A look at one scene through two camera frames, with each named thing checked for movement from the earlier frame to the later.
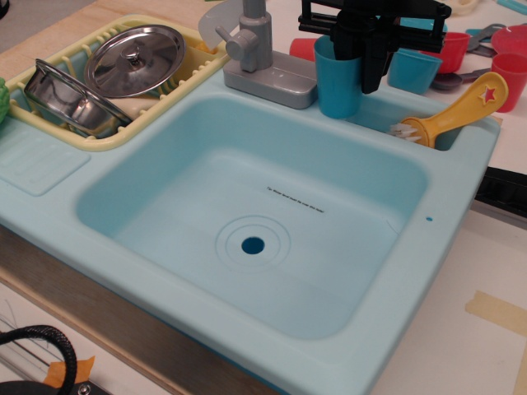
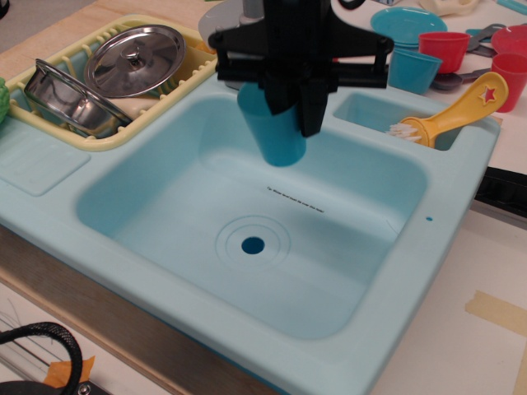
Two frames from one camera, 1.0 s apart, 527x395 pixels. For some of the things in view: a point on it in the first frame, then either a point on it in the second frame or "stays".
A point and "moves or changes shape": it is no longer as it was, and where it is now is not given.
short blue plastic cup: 412,71 stays
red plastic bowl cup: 452,53 stays
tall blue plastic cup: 339,81 moves or changes shape
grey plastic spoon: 450,81 stays
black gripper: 412,21 to 299,52
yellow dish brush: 488,92 stays
